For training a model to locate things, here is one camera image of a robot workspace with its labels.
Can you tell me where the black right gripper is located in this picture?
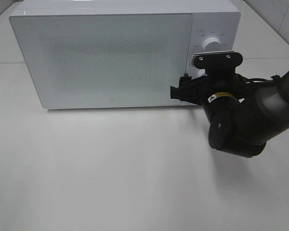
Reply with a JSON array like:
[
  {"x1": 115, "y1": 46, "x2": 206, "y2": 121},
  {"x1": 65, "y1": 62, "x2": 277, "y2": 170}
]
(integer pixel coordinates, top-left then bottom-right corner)
[{"x1": 170, "y1": 67, "x2": 246, "y2": 116}]

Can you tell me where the white microwave door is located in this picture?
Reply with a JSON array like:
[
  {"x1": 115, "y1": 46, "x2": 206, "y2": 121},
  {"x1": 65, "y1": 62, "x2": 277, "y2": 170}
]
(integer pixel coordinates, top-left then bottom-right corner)
[{"x1": 10, "y1": 14, "x2": 192, "y2": 109}]

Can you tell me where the white microwave knob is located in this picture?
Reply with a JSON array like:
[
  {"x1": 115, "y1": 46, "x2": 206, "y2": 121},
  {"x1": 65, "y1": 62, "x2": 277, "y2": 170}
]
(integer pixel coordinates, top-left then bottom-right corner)
[
  {"x1": 201, "y1": 36, "x2": 222, "y2": 52},
  {"x1": 196, "y1": 69, "x2": 206, "y2": 78}
]

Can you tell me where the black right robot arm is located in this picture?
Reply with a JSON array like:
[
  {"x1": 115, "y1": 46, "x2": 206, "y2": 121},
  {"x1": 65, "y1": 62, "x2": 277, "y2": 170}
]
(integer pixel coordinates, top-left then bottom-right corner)
[{"x1": 170, "y1": 67, "x2": 289, "y2": 158}]

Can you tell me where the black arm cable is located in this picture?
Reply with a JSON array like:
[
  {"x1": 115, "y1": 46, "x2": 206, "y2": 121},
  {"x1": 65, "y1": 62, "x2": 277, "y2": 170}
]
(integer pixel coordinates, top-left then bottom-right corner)
[{"x1": 240, "y1": 74, "x2": 280, "y2": 85}]

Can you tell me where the white microwave oven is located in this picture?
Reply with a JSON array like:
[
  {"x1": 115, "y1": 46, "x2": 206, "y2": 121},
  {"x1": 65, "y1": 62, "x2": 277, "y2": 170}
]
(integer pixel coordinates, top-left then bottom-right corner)
[{"x1": 9, "y1": 0, "x2": 241, "y2": 112}]

